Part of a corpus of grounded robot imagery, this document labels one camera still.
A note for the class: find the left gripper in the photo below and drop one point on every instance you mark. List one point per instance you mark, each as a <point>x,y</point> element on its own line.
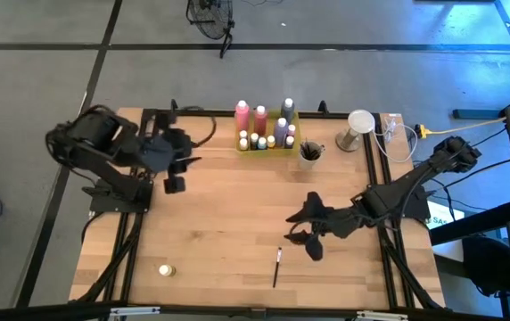
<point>175,183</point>

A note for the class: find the black floor fan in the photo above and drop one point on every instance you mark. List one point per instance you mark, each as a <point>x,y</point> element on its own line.
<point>212,18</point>

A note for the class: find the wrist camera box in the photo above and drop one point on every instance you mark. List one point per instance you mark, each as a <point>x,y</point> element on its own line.
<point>343,223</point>
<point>157,153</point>

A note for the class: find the small yellow paint bottle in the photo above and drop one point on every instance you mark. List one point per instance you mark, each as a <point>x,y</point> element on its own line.
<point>271,141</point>

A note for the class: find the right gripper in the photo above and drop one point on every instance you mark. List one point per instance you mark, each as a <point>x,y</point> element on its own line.
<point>315,249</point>

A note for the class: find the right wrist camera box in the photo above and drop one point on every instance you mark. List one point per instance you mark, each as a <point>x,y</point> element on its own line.
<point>343,223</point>

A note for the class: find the silver frame bracket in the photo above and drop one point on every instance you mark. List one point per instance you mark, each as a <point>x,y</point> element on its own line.
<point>382,315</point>
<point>134,311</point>

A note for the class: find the small ochre paint bottle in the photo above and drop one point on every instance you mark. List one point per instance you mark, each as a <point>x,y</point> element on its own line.
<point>243,144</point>

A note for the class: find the yellow translucent plastic bin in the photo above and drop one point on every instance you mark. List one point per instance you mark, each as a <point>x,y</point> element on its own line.
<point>268,153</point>

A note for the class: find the black table frame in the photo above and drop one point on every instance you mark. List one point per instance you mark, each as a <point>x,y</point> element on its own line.
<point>237,113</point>

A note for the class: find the large pink paint bottle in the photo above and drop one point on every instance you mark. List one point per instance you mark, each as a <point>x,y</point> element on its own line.
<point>242,116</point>

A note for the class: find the large blue paint bottle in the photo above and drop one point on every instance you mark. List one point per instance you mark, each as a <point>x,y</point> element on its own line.
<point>280,129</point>

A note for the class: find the black office chair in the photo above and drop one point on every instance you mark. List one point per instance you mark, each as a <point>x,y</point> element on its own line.
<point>487,263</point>

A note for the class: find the large grey paint bottle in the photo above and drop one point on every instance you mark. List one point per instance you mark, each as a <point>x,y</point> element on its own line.
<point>287,109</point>

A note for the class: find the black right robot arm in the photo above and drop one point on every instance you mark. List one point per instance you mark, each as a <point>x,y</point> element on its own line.
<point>406,187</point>

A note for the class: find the thin black liner paintbrush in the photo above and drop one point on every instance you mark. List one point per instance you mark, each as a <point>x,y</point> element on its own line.
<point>318,154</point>

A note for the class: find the green white sign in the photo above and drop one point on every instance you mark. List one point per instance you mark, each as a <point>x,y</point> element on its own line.
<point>442,220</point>

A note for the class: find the small blue paint bottle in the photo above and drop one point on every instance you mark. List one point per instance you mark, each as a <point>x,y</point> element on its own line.
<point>262,142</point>

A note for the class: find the black metal beam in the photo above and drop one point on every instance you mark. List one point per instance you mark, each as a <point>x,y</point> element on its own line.
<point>473,223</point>
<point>478,113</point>

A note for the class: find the beige plastic cup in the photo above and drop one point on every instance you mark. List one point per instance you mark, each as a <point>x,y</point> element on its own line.
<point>305,163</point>

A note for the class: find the small red paint bottle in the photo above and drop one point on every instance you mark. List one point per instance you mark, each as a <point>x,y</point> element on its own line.
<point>243,134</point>

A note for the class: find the small tan paint bottle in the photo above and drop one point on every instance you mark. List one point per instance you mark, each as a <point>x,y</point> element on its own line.
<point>166,269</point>

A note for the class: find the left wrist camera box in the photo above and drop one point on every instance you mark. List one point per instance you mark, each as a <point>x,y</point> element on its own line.
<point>157,153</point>

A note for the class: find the white dome table lamp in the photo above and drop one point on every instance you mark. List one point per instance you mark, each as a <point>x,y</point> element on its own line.
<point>362,121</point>

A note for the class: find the large red paint bottle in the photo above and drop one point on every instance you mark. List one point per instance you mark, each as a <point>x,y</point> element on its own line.
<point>260,122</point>

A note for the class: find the small pink paint bottle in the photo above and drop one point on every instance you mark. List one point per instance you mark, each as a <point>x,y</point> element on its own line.
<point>291,130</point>

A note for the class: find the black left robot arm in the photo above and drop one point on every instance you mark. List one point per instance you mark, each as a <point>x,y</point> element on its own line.
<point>99,142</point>

